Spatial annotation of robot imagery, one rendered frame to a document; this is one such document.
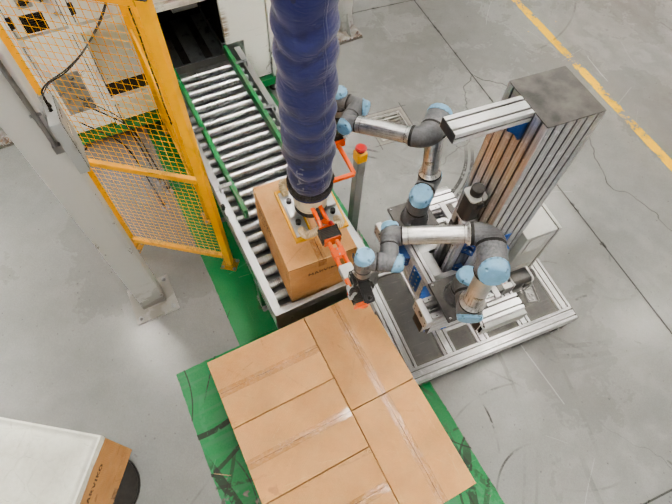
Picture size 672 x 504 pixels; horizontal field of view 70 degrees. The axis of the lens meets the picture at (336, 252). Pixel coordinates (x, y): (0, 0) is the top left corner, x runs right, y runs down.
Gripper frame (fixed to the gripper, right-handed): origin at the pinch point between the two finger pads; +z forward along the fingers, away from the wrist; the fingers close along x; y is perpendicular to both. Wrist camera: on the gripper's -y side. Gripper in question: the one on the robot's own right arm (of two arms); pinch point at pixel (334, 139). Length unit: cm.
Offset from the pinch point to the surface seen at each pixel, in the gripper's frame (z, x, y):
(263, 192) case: 31, -42, -4
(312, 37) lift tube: -97, -30, 42
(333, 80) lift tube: -76, -21, 40
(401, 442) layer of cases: 73, -23, 146
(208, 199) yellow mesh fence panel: 41, -73, -18
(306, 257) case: 32, -35, 46
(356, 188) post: 57, 20, -4
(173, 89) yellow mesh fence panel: -42, -73, -17
